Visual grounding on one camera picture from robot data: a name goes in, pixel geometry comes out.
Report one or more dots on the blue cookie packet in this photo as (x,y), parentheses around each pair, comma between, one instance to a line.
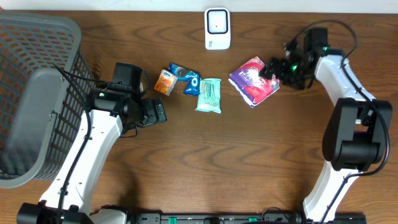
(192,78)

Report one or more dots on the white barcode scanner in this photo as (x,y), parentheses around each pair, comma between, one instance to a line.
(217,28)

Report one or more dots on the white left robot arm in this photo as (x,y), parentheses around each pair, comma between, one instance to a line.
(108,116)

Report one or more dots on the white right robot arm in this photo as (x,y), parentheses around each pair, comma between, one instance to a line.
(356,140)

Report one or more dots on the teal wipes packet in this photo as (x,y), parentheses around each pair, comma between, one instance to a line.
(210,95)

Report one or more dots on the grey plastic basket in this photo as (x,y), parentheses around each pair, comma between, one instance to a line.
(43,72)

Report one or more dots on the purple snack package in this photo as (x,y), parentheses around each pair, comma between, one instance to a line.
(253,88)

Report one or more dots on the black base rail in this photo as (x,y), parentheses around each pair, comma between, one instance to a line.
(270,217)

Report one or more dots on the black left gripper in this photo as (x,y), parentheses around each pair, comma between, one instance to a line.
(154,111)

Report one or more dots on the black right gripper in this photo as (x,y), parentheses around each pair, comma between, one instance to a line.
(282,65)

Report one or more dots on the orange tissue pack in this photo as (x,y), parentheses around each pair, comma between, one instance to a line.
(166,82)

